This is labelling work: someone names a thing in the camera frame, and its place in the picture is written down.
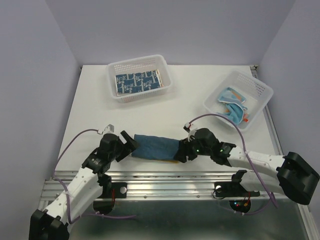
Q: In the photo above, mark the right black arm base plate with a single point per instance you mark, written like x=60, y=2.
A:
x=228, y=189

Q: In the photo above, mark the blue white patterned towel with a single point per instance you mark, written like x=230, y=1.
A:
x=131, y=83

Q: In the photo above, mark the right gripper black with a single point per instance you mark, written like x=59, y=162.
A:
x=184, y=150

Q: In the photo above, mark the light blue orange towel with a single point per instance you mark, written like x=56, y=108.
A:
x=233, y=102

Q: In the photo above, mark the white perforated basket right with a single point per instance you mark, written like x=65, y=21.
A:
x=255, y=91

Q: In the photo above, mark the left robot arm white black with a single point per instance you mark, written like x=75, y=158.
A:
x=55, y=221

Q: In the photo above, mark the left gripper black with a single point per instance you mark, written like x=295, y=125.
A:
x=130, y=144

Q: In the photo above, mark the white perforated basket left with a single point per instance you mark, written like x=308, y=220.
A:
x=139, y=64

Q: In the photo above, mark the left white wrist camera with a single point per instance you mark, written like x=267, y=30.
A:
x=106, y=130

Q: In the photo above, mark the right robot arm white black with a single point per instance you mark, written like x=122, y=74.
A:
x=289, y=175

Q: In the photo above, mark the aluminium rail frame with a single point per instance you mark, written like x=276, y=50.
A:
x=166, y=185

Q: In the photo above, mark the yellow patterned towel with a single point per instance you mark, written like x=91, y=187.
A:
x=155, y=148

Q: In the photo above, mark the white perforated basket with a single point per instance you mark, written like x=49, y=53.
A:
x=139, y=64
x=255, y=91

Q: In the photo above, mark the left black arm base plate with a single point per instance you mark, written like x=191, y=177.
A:
x=117, y=190

